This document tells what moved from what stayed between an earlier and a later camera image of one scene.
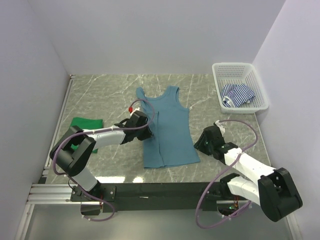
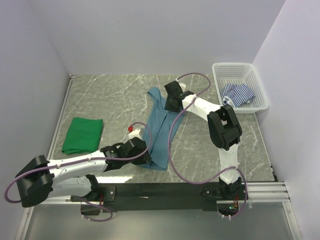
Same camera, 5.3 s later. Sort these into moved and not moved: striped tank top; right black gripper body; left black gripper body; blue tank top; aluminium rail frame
Moved: right black gripper body; blue tank top; left black gripper body
Not moved: aluminium rail frame; striped tank top
